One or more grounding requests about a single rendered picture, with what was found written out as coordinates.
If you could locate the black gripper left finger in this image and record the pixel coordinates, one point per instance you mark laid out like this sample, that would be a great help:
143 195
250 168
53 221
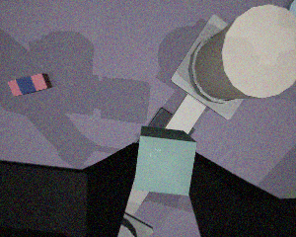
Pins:
87 202

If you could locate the grey balance scale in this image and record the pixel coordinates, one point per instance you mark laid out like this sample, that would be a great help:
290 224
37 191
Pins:
185 116

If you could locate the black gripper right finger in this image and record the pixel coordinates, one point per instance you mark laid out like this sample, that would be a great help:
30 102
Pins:
226 205

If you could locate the pale teal cube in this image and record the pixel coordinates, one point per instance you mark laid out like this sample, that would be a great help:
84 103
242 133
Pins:
164 161

